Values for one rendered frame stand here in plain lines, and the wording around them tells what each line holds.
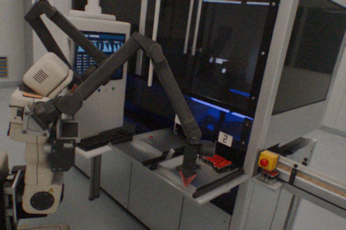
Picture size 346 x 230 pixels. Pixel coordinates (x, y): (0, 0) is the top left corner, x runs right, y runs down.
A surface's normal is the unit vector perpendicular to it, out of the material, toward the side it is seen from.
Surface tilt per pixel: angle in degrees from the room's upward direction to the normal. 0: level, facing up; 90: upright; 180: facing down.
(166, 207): 90
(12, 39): 90
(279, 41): 90
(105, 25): 90
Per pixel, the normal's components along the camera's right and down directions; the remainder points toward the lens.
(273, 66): -0.70, 0.13
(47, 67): 0.29, 0.33
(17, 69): 0.70, 0.30
